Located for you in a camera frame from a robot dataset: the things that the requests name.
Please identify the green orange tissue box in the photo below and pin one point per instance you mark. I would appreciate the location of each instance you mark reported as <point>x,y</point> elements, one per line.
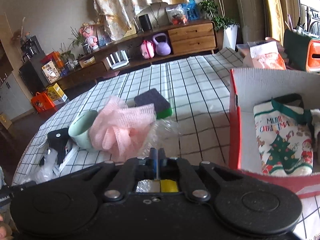
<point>302,51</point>

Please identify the clear plastic bag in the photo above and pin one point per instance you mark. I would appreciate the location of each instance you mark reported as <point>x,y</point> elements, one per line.
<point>160,132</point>

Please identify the white wifi router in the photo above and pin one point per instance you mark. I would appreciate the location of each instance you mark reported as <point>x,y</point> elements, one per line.
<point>117,59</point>

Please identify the mint green ceramic mug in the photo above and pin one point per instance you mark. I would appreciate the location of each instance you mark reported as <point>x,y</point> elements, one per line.
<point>79,129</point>

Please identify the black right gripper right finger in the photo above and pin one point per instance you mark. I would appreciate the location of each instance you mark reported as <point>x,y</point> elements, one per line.
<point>167,167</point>

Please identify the yellow carton box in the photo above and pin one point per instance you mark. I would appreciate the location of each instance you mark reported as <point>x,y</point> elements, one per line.
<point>56,94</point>

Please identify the pink mesh bath pouf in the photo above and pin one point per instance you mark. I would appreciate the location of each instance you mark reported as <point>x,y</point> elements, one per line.
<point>121,130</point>

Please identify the black knit hat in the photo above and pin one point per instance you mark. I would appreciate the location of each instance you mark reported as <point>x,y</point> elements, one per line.
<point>59,140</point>

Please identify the red white cardboard box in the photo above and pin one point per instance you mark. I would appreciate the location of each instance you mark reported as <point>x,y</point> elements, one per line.
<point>250,87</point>

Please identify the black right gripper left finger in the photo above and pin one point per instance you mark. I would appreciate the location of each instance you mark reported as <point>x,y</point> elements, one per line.
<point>147,166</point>

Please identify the yellow sponge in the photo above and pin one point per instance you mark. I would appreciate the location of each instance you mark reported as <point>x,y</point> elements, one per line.
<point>168,186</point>

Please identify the orange gift bag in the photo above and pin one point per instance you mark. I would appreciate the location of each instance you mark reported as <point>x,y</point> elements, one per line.
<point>41,102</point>

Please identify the checkered white tablecloth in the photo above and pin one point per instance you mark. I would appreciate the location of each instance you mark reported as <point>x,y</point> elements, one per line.
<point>180,152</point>

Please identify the wooden tv console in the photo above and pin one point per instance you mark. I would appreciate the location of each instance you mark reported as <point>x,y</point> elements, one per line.
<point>183,39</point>

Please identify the black cabinet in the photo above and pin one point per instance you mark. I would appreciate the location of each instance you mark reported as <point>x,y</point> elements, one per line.
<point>32,74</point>

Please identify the potted green tree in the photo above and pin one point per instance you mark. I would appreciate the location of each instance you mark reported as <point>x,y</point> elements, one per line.
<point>226,28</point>

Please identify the purple green scrub sponge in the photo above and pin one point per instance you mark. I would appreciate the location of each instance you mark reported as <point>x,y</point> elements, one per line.
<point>162,107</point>

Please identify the pink doll figure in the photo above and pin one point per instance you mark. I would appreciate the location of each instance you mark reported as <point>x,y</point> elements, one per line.
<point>87,31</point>

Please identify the orange snack bag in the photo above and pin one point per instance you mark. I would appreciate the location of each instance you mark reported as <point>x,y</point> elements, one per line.
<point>264,56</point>

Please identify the purple kettlebell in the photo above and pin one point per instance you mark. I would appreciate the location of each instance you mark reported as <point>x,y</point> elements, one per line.
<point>162,48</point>

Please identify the black cylinder speaker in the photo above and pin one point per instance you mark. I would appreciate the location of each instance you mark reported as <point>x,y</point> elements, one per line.
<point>145,22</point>

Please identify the christmas print cloth bag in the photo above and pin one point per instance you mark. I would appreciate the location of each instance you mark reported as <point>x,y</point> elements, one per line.
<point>285,136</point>

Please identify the pink toy case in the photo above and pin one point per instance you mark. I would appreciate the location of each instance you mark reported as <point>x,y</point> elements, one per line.
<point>147,49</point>

